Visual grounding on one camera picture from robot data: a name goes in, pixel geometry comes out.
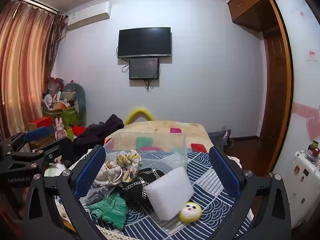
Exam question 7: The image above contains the grey cloth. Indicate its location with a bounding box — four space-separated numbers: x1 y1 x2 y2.
80 186 116 206

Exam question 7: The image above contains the green knitted glove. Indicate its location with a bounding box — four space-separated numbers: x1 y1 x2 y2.
88 192 128 229

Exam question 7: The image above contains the floral white cloth bundle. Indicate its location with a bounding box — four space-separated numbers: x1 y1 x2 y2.
93 150 142 187

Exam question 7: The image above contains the yellow round plush face toy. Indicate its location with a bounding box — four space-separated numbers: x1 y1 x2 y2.
178 202 202 223

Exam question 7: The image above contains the black cloth with chain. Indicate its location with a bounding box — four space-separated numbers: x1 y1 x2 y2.
118 168 165 203

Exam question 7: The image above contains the white foam sponge block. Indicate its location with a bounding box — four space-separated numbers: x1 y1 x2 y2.
145 166 194 220

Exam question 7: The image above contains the clear plastic storage box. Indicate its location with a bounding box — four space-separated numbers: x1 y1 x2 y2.
104 132 188 173

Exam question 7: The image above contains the pink bunny figurine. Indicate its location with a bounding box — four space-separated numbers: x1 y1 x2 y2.
55 118 67 140

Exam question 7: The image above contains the red box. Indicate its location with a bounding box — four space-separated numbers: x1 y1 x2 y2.
28 116 53 131

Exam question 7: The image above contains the green storage box with clutter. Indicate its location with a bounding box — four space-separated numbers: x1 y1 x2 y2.
44 107 82 127

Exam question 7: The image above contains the grey backpack on floor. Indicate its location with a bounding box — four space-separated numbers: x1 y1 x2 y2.
208 129 234 151

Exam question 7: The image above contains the blue white patterned tablecloth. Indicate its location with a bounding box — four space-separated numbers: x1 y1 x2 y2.
80 152 235 239

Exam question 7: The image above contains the dark clothes pile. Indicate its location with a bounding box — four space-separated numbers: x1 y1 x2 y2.
61 114 124 166

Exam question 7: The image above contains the grey green plush cushion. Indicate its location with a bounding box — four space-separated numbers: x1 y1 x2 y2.
63 82 86 125

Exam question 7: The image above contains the white appliance with stickers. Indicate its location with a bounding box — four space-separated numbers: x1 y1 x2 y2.
282 140 319 228

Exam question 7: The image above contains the brown wooden door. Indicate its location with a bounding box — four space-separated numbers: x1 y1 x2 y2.
258 0 293 177

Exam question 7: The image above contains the beige blanket with coloured squares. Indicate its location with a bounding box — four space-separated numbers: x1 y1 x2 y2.
104 121 213 152

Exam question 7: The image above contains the yellow curved headboard tube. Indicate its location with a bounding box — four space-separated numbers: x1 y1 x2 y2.
124 108 156 125

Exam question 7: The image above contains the orange striped curtain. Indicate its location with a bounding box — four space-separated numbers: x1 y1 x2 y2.
1 0 66 140

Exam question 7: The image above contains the brown upper wooden cabinet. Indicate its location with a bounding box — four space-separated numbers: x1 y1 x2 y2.
228 0 278 33

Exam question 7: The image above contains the small dark wall monitor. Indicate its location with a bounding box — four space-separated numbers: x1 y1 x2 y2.
129 57 159 80

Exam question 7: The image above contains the white wall air conditioner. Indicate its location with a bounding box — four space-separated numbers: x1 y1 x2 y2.
67 2 112 31

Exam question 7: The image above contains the black wall television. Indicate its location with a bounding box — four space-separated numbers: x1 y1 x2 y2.
118 27 172 58

